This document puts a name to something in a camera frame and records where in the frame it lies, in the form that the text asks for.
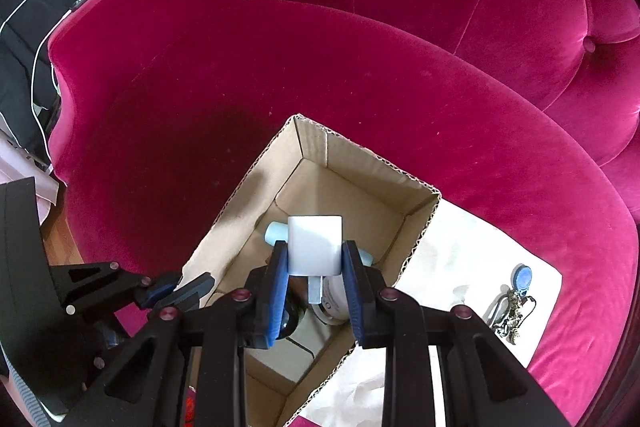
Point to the red velvet tufted sofa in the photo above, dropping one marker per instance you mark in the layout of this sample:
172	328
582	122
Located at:
524	112

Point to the blue key fob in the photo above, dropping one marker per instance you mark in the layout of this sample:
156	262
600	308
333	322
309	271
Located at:
521	280

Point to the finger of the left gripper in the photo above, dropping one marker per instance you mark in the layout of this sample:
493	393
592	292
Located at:
98	288
187	297

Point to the metal key bunch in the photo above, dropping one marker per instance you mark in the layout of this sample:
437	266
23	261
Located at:
509	313

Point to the beige paper sheet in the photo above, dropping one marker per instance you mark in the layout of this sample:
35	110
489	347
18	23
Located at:
459	260

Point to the black jacket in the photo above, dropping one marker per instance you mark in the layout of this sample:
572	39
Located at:
29	92

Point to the white cosmetic jar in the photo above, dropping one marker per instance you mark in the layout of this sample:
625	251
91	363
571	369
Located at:
333	309

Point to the light blue cosmetic tube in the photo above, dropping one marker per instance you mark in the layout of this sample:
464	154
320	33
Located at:
278	231

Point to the white charger plug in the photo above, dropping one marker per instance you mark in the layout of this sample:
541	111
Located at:
315	251

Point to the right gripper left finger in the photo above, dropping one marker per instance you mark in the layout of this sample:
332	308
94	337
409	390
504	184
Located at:
145	385

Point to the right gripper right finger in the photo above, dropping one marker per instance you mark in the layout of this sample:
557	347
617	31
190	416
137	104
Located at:
437	358

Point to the black round-top bottle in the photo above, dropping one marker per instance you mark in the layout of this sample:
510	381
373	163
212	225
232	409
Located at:
293	313

